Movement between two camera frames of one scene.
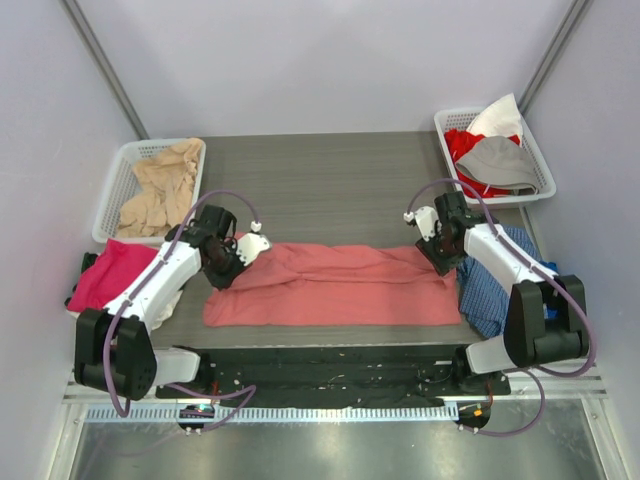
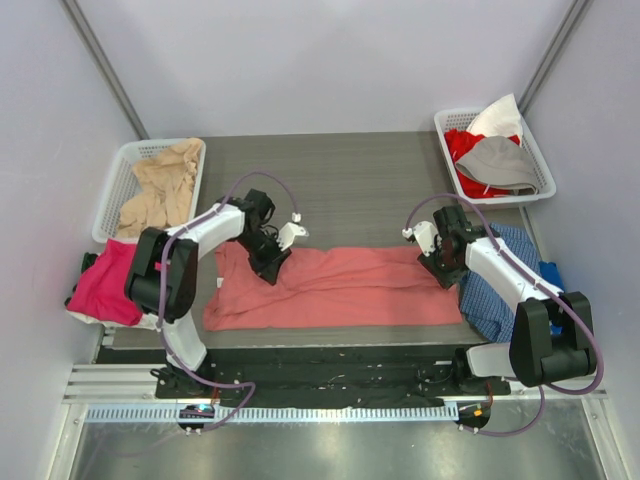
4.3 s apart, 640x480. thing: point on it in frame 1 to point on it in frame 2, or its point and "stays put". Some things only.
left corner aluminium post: [86, 34] stays put
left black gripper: [223, 273] to [270, 259]
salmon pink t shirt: [304, 285] stays put
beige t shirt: [165, 192] stays put
